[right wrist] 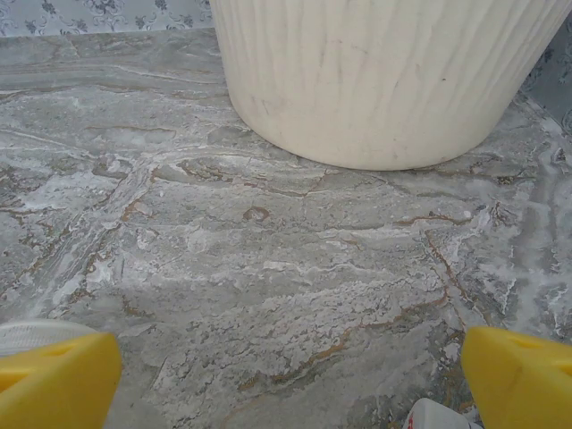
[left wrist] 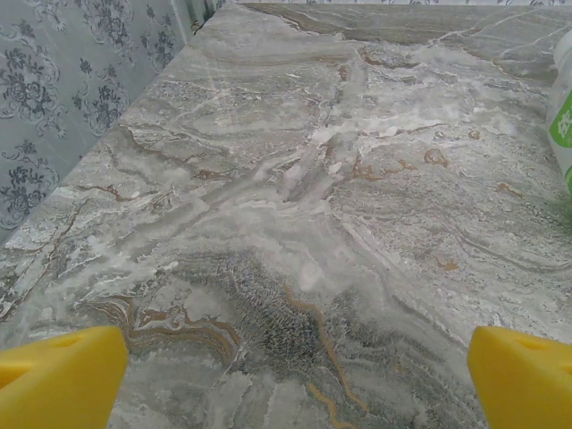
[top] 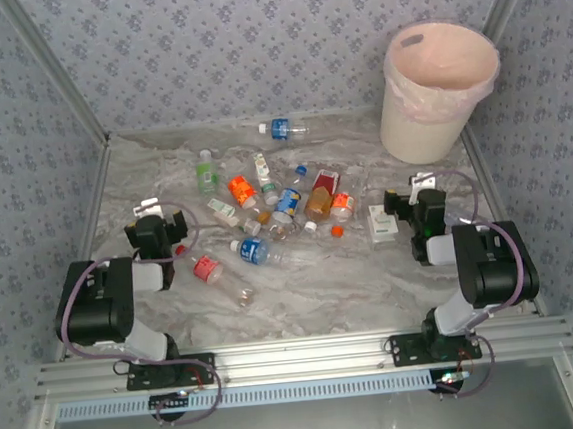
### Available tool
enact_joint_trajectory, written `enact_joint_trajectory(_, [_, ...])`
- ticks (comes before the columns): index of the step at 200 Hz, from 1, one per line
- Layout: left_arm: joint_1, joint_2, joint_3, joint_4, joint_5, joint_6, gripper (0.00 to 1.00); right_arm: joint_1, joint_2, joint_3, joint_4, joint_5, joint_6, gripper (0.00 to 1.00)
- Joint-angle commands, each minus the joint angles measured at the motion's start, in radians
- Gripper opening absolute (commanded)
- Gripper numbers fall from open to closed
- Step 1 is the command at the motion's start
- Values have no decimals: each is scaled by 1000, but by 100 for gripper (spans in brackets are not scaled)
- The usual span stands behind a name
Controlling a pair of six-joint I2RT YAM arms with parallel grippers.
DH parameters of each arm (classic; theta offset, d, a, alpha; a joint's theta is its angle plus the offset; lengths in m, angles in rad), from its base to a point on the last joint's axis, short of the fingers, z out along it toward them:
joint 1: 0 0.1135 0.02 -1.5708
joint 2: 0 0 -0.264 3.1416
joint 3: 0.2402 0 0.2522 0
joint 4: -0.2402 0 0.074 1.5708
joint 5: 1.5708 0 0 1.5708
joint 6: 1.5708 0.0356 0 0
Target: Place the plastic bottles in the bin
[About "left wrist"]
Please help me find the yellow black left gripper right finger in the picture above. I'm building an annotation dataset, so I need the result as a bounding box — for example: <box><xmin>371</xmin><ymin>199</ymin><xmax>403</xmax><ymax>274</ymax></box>
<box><xmin>467</xmin><ymin>325</ymin><xmax>572</xmax><ymax>429</ymax></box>

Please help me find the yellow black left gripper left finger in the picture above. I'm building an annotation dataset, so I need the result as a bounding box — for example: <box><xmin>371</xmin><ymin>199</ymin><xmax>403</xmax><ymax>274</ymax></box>
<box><xmin>0</xmin><ymin>325</ymin><xmax>130</xmax><ymax>429</ymax></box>

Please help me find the green label plastic bottle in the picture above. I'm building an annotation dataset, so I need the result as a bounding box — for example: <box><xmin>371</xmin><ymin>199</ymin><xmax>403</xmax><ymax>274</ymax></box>
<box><xmin>545</xmin><ymin>33</ymin><xmax>572</xmax><ymax>196</ymax></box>

